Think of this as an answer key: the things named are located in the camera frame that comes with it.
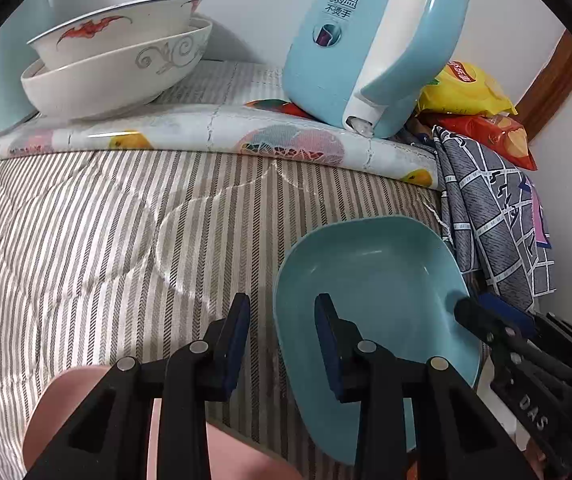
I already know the light blue square plate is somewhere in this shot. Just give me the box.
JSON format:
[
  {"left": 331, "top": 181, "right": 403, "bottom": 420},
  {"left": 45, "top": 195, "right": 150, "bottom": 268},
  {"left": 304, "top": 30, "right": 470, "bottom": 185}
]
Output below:
[{"left": 273, "top": 216, "right": 481, "bottom": 465}]

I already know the pink square plate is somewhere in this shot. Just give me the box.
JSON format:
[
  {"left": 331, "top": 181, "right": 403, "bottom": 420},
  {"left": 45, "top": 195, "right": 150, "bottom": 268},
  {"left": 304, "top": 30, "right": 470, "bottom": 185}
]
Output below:
[{"left": 22, "top": 364, "right": 302, "bottom": 480}]

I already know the grey checked folded cloth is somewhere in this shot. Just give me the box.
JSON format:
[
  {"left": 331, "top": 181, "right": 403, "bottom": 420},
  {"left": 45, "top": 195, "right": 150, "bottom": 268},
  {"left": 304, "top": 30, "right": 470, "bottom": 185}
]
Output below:
[{"left": 396, "top": 123, "right": 557, "bottom": 313}]

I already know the striped quilted table cover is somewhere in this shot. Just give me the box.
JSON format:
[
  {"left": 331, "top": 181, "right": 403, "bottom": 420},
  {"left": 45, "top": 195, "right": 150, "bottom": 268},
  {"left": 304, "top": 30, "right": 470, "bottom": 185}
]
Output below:
[{"left": 0, "top": 61, "right": 440, "bottom": 479}]

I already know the red chips bag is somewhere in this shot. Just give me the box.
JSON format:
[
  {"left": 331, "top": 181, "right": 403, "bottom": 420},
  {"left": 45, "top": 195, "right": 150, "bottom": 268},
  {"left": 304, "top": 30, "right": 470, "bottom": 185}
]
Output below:
[{"left": 419, "top": 113, "right": 538, "bottom": 171}]

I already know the yellow chips bag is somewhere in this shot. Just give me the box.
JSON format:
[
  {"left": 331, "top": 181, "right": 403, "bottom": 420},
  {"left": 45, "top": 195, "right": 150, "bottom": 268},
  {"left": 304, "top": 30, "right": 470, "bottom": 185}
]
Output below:
[{"left": 416, "top": 60, "right": 517, "bottom": 116}]

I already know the floral plastic table mat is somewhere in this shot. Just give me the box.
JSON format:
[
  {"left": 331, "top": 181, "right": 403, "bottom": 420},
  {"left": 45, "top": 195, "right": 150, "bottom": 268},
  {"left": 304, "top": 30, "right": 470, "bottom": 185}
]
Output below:
[{"left": 0, "top": 104, "right": 440, "bottom": 190}]

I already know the light blue electric kettle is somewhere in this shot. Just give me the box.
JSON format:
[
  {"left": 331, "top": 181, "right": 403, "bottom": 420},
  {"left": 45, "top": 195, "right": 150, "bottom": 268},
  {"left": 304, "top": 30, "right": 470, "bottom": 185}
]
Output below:
[{"left": 283, "top": 0, "right": 469, "bottom": 139}]

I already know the white bowl with grey scrolls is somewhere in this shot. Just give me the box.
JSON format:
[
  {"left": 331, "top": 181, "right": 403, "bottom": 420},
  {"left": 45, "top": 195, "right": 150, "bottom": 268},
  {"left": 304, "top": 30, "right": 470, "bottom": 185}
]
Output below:
[{"left": 21, "top": 18, "right": 213, "bottom": 120}]

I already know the light blue thermos jug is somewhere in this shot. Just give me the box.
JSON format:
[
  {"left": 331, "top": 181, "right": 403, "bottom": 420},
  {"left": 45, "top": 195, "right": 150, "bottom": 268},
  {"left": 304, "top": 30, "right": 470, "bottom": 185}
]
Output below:
[{"left": 0, "top": 0, "right": 112, "bottom": 137}]

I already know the patterned bowl with red bats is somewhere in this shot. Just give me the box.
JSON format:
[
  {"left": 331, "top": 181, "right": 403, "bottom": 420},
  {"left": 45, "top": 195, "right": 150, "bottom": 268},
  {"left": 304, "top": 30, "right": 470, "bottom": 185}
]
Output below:
[{"left": 28, "top": 0, "right": 202, "bottom": 70}]

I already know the brown wooden door frame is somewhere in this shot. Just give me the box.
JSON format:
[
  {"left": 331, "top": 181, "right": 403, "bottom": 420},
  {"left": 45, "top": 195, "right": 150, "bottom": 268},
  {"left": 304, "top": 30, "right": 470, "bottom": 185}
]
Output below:
[{"left": 516, "top": 30, "right": 572, "bottom": 142}]

